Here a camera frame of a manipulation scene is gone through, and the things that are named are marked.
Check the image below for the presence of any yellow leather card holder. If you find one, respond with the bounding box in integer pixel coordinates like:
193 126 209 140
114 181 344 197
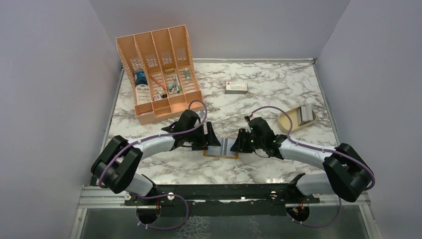
203 137 239 160

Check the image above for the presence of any purple cable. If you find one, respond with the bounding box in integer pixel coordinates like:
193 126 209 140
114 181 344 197
97 100 209 189
244 106 377 191

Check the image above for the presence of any small brown eraser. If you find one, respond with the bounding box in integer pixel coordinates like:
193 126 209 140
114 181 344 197
164 68 175 74

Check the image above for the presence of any aluminium frame rail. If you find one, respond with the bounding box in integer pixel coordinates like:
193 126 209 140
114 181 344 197
78 186 372 209

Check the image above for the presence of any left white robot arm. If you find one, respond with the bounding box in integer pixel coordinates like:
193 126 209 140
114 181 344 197
91 110 221 205

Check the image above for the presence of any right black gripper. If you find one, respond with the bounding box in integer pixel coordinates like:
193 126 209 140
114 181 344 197
230 128 264 153

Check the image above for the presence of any black mounting base bar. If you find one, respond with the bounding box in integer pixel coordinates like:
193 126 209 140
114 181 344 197
124 174 319 217

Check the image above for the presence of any peach plastic desk organizer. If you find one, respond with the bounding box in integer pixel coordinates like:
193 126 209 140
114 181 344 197
116 25 204 125

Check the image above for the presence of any beige oval tray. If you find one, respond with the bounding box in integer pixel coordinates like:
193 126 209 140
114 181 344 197
277 105 317 134

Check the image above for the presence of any grey credit card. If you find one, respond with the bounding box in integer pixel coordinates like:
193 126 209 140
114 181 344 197
208 137 237 157

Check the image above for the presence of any metal binder clip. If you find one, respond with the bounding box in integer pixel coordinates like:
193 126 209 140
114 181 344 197
167 81 177 94

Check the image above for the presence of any green white marker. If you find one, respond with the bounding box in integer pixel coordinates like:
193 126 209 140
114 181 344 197
185 68 191 81

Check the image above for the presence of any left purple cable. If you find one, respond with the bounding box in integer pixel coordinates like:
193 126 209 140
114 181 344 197
97 100 209 189

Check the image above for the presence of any stack of grey cards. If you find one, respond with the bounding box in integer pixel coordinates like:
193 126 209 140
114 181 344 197
297 105 314 126

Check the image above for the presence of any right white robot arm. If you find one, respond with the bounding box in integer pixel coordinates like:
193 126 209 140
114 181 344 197
230 117 374 203

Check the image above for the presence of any blue tape roll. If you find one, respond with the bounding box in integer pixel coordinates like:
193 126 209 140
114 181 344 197
134 70 148 85

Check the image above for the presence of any red pencil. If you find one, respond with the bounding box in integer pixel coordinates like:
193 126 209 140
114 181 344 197
151 76 167 91

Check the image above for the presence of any white small card box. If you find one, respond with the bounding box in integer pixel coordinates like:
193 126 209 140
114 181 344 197
225 82 248 94

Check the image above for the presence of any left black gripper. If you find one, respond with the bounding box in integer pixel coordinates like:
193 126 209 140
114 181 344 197
185 122 220 150

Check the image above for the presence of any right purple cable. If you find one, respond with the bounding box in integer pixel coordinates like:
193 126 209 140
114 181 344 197
244 106 377 191

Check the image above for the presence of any white label sheet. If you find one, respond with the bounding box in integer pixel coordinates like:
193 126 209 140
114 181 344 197
135 84 151 105

